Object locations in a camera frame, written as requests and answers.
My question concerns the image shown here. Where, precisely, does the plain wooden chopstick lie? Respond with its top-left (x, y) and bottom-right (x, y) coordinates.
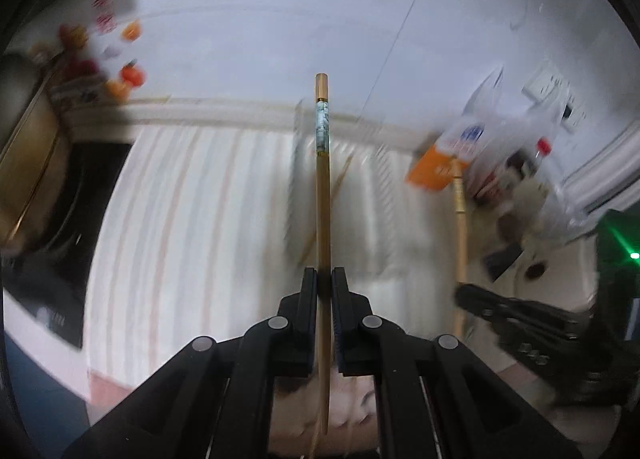
top-left (451, 159), bottom-right (470, 340)

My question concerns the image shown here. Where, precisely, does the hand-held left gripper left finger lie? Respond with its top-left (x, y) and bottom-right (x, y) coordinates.
top-left (61, 267), bottom-right (320, 459)

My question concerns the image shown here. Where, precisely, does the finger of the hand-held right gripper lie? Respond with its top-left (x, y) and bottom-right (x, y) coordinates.
top-left (492, 321), bottom-right (568, 380)
top-left (454, 283), bottom-right (583, 340)

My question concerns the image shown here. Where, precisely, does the black induction cooktop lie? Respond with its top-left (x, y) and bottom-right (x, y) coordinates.
top-left (0, 139), bottom-right (135, 351)

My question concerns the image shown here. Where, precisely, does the white wall socket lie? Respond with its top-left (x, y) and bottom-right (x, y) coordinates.
top-left (521, 60), bottom-right (590, 134)

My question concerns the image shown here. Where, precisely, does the wooden chopstick with patterned end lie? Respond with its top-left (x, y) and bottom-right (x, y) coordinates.
top-left (314, 72), bottom-right (332, 436)

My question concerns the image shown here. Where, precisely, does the small dark object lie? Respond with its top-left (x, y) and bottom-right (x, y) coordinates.
top-left (486, 243), bottom-right (522, 284)

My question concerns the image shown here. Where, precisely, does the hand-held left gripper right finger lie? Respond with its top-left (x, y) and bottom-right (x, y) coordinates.
top-left (331, 266), bottom-right (583, 459)

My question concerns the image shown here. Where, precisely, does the cluster of colourful small ornaments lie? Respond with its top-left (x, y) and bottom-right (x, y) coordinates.
top-left (55, 0), bottom-right (149, 102)

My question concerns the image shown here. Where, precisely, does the clear plastic bag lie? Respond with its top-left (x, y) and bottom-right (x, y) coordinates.
top-left (440, 65), bottom-right (598, 242)

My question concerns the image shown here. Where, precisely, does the white striped place mat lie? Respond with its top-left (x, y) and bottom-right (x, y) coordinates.
top-left (82, 126), bottom-right (463, 392)

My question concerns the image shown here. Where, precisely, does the thin wooden chopstick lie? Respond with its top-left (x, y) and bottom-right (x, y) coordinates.
top-left (299, 150), bottom-right (358, 261)

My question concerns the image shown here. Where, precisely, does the orange and white packet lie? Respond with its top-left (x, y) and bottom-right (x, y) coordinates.
top-left (404, 123), bottom-right (482, 194)

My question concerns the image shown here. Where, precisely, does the golden metal pot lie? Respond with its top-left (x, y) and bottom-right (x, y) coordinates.
top-left (0, 53), bottom-right (68, 246)

